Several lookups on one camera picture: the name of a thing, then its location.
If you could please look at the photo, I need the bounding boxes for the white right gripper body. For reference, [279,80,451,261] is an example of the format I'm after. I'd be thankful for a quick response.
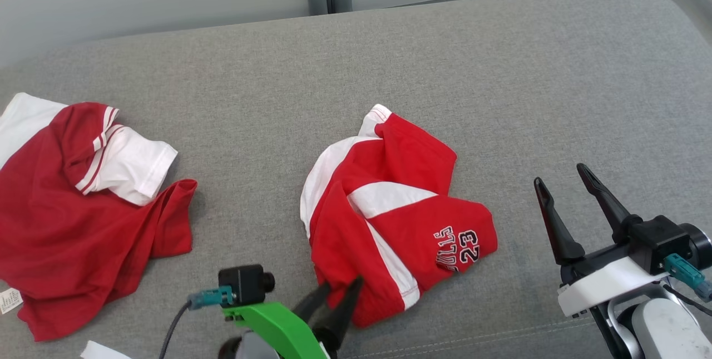
[558,245,668,318]

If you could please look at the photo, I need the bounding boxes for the white paper sheet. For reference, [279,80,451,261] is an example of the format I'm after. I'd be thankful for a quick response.
[81,341,131,359]

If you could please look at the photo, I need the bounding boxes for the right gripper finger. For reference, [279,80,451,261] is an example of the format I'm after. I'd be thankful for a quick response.
[576,163,643,244]
[534,177,586,265]

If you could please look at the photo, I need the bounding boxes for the red white t-shirt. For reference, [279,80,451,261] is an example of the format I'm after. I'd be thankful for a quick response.
[0,92,198,343]

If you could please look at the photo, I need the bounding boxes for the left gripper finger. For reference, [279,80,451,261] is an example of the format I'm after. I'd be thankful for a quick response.
[293,282,333,331]
[314,276,365,351]

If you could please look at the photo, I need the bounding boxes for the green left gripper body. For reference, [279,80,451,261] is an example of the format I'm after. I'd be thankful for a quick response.
[222,302,332,359]

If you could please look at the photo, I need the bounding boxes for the red Bulls 23 shorts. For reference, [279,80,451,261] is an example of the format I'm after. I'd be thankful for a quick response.
[299,104,498,329]

